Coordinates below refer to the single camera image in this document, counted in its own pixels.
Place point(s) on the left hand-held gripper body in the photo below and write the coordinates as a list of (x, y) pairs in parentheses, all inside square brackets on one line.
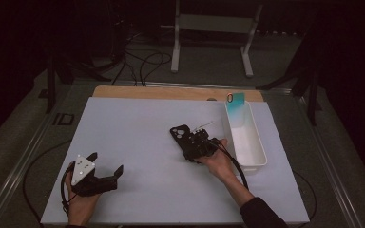
[(85, 182)]

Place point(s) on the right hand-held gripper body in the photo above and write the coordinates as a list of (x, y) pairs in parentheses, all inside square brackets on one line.
[(199, 147)]

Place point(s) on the black phone case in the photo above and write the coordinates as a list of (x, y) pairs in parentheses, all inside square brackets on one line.
[(183, 136)]

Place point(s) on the white plastic bin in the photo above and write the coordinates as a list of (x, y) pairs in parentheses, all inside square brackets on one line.
[(250, 148)]

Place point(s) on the iridescent phone case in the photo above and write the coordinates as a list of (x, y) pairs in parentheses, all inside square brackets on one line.
[(237, 104)]

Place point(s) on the person's left hand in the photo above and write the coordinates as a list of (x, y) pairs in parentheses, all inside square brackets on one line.
[(80, 207)]

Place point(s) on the person's right hand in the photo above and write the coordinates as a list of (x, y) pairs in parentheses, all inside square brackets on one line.
[(220, 164)]

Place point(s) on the white table mat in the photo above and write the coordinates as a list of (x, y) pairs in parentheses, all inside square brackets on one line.
[(139, 142)]

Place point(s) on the black tripod stand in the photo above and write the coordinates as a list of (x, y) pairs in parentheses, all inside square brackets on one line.
[(301, 79)]

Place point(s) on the grey metal stand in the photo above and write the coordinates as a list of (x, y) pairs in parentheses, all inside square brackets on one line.
[(217, 23)]

